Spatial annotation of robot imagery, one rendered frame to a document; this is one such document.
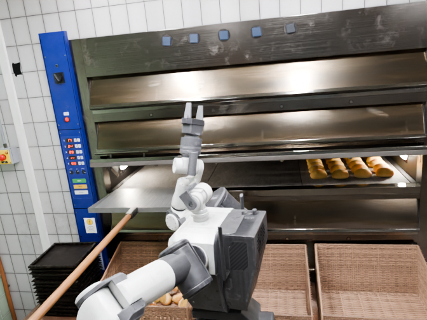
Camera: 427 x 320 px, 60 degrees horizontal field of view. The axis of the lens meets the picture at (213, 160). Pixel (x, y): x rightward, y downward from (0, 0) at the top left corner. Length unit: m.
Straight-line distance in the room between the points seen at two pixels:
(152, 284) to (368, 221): 1.53
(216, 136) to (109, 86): 0.68
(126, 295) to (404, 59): 1.71
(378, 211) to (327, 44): 0.95
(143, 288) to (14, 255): 2.11
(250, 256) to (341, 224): 1.13
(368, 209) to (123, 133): 1.47
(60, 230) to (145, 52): 1.30
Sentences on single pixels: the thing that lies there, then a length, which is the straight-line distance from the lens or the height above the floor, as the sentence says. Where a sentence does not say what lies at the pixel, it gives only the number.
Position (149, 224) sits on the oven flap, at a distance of 2.37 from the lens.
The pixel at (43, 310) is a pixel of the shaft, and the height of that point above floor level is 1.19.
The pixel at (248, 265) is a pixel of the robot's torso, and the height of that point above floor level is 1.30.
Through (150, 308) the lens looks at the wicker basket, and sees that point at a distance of 2.08.
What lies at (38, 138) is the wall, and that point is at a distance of 2.53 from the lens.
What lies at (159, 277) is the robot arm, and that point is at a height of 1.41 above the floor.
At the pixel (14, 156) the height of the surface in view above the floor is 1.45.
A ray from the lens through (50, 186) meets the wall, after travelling 2.59.
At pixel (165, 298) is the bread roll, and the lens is 2.26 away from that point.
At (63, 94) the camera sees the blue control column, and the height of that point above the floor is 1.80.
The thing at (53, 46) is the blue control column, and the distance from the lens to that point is 2.34.
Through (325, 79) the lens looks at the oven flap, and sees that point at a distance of 2.02.
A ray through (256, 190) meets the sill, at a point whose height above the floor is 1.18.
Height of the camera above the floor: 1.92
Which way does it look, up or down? 15 degrees down
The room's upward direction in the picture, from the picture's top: 5 degrees counter-clockwise
